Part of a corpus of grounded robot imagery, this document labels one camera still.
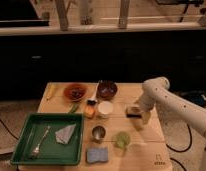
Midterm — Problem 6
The dark purple bowl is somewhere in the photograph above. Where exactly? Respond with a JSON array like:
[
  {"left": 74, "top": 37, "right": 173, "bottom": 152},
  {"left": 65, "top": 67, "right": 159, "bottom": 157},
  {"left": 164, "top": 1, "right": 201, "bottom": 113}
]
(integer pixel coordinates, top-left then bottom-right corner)
[{"left": 97, "top": 81, "right": 118, "bottom": 100}]

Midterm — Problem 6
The small metal cup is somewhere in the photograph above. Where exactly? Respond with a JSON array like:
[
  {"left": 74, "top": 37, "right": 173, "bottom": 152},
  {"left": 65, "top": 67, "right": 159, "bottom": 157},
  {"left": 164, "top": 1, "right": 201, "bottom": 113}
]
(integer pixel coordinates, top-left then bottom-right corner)
[{"left": 92, "top": 126, "right": 106, "bottom": 142}]

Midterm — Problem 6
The green plastic tray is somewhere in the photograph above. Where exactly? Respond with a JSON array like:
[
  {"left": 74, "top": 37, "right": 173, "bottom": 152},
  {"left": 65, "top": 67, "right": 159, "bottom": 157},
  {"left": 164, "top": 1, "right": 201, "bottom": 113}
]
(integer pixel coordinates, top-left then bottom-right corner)
[{"left": 11, "top": 114, "right": 84, "bottom": 166}]

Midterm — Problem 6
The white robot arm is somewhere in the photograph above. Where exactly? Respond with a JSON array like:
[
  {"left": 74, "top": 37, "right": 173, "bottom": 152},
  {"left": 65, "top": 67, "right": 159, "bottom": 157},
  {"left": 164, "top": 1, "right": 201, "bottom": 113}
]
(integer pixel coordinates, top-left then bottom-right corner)
[{"left": 136, "top": 77, "right": 206, "bottom": 171}]

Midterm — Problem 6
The white handled brush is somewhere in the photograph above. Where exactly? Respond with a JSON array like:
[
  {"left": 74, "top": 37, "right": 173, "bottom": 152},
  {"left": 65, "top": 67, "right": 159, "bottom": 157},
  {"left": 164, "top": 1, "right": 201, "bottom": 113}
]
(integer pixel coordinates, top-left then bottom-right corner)
[{"left": 87, "top": 80, "right": 101, "bottom": 105}]

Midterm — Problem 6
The green plastic cup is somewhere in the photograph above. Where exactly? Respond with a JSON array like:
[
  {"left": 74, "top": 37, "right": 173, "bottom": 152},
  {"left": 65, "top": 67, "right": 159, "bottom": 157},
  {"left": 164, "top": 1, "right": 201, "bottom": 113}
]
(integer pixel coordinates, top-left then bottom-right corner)
[{"left": 116, "top": 131, "right": 131, "bottom": 149}]

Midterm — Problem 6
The green vegetable toy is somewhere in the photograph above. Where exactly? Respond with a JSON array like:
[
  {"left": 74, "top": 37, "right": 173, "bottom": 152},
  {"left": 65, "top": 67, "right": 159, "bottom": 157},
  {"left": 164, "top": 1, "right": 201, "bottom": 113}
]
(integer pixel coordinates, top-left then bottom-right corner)
[{"left": 68, "top": 103, "right": 79, "bottom": 113}]

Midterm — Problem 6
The white cup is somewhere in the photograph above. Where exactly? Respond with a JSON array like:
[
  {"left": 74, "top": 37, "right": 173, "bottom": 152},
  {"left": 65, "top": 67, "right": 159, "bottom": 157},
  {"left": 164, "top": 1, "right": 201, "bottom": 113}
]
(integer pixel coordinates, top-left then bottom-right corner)
[{"left": 97, "top": 101, "right": 114, "bottom": 119}]

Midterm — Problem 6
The grey folded cloth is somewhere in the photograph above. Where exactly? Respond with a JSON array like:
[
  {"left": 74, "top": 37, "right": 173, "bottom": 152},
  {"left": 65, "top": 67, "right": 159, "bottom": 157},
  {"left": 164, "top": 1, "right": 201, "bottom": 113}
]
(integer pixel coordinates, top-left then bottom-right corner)
[{"left": 55, "top": 124, "right": 76, "bottom": 144}]

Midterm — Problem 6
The orange block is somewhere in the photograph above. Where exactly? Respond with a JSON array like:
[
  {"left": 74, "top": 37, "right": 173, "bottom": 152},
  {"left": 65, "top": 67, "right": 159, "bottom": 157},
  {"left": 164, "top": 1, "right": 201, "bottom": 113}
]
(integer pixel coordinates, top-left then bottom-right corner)
[{"left": 84, "top": 105, "right": 96, "bottom": 118}]

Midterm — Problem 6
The silver fork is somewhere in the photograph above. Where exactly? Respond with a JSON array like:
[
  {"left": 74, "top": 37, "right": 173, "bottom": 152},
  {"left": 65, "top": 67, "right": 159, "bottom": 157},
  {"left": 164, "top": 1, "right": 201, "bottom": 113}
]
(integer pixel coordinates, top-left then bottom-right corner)
[{"left": 31, "top": 126, "right": 51, "bottom": 158}]

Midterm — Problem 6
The yellow banana toy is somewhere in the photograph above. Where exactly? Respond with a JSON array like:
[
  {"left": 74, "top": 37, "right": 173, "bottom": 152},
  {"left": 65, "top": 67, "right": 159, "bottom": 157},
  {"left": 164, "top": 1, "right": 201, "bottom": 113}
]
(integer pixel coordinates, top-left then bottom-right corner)
[{"left": 46, "top": 84, "right": 57, "bottom": 101}]

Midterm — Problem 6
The tan black eraser block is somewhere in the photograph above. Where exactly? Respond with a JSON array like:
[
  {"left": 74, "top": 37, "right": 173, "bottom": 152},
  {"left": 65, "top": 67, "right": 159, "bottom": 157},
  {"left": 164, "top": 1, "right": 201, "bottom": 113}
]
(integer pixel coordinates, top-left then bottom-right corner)
[{"left": 126, "top": 106, "right": 141, "bottom": 118}]

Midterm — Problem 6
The orange plate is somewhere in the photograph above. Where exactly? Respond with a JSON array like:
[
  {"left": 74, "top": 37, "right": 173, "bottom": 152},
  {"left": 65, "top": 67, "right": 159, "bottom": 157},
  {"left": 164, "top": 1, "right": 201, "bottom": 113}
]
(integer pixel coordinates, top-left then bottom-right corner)
[{"left": 63, "top": 83, "right": 86, "bottom": 101}]

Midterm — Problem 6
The blue sponge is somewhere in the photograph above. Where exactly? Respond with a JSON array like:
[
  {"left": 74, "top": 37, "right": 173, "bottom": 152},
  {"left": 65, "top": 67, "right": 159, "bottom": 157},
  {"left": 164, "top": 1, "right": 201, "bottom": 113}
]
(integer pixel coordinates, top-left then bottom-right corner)
[{"left": 86, "top": 147, "right": 108, "bottom": 164}]

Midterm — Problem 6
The black cable on floor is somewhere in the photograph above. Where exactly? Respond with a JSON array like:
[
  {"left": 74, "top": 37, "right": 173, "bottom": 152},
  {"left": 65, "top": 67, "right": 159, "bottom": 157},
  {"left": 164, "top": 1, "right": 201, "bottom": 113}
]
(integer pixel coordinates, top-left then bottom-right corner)
[{"left": 166, "top": 123, "right": 194, "bottom": 154}]

